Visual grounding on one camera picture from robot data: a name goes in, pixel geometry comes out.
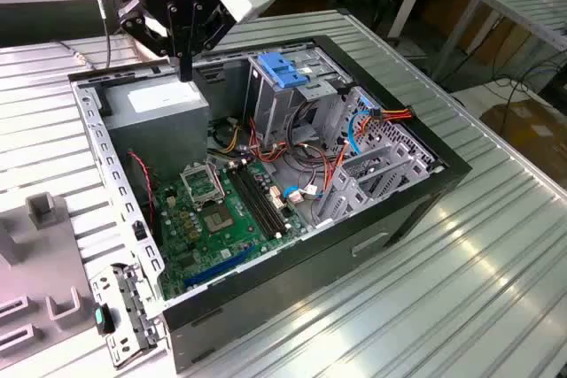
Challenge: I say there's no black RAM slot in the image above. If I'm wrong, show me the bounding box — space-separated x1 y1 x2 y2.
233 165 280 239
228 166 276 241
243 162 288 233
237 164 284 236

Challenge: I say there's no black latch with teal button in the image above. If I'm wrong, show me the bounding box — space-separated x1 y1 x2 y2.
91 302 117 337

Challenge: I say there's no blue plastic drive latch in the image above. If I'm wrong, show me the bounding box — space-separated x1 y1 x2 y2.
256 52 310 89

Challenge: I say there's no CPU socket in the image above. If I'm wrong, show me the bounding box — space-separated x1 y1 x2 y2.
199 204 237 236

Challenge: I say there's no metal socket cover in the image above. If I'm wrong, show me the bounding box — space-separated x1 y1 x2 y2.
178 163 223 210

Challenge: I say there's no blue data wire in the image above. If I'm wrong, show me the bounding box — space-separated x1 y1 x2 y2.
346 95 378 161

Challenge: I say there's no grey power supply unit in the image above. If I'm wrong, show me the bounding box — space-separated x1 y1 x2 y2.
99 71 211 184

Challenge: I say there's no orange power wire black plug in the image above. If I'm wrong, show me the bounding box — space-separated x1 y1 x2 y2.
326 104 416 193

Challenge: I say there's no red fan wire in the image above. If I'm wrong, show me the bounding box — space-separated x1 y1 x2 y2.
127 150 157 225

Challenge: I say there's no black cable with metal plug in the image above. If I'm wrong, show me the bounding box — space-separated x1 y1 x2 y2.
57 0 113 70

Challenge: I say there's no black open PC case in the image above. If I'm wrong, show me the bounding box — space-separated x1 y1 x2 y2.
66 34 473 374

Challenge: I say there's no grey metal disk bay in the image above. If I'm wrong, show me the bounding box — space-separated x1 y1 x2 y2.
315 84 446 228

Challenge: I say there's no orange red wire bundle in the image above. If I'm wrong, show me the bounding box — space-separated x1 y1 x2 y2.
248 117 296 163

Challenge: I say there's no metal slat side table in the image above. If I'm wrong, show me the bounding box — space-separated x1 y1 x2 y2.
431 0 567 87

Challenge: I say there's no short blue board wire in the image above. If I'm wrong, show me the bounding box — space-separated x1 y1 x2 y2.
282 185 321 205

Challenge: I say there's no grey parts rack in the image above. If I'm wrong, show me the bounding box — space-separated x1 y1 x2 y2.
0 191 97 361

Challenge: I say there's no green motherboard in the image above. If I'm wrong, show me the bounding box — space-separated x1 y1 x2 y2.
152 157 311 303

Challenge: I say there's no yellow orange wire bundle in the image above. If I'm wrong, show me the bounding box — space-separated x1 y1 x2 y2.
220 124 244 154

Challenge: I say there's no beige board connector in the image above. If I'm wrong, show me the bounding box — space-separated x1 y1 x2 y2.
268 185 288 215

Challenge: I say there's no large brown cardboard box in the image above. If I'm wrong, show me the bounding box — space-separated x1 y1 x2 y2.
480 101 567 175

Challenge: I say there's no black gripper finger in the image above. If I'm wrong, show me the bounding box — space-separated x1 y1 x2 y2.
117 0 188 82
186 7 237 82

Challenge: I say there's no blue expansion slot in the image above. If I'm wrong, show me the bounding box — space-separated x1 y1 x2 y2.
183 243 257 289

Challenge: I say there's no metal expansion bracket panel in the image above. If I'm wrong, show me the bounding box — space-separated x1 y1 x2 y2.
88 261 168 370

